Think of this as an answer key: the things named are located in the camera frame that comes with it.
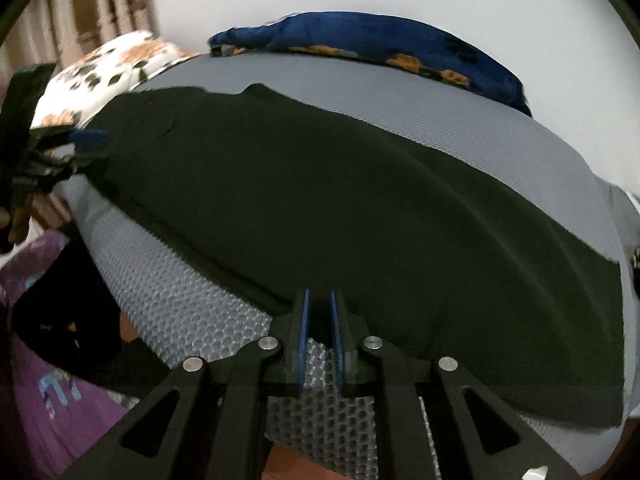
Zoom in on black pants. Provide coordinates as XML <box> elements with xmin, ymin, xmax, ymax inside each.
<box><xmin>86</xmin><ymin>84</ymin><xmax>624</xmax><ymax>428</ymax></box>

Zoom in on purple patterned clothing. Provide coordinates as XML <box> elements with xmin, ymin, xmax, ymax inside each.
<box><xmin>1</xmin><ymin>231</ymin><xmax>139</xmax><ymax>479</ymax></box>

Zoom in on white floral pillow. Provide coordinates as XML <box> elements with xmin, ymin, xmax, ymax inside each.
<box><xmin>32</xmin><ymin>30</ymin><xmax>198</xmax><ymax>128</ymax></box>

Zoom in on beige curtain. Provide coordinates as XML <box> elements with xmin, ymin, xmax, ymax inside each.
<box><xmin>1</xmin><ymin>0</ymin><xmax>157</xmax><ymax>89</ymax></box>

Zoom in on blue patterned pillow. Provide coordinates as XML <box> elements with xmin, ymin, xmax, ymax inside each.
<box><xmin>208</xmin><ymin>11</ymin><xmax>532</xmax><ymax>116</ymax></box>

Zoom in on grey textured mattress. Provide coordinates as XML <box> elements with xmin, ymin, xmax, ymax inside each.
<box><xmin>61</xmin><ymin>54</ymin><xmax>639</xmax><ymax>474</ymax></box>

